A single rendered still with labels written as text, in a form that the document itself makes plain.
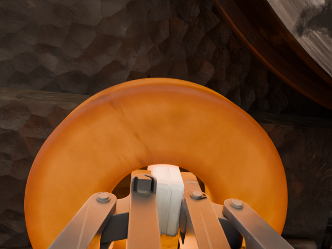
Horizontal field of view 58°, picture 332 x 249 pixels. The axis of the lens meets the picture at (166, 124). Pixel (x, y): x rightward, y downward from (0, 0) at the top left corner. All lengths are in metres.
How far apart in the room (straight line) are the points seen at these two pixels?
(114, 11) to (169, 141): 0.17
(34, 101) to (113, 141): 0.12
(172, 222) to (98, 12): 0.21
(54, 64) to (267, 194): 0.22
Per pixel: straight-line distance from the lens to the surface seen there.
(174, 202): 0.16
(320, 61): 0.17
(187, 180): 0.18
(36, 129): 0.27
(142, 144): 0.16
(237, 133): 0.17
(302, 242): 0.32
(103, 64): 0.30
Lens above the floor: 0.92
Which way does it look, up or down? 13 degrees down
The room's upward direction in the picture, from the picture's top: 6 degrees clockwise
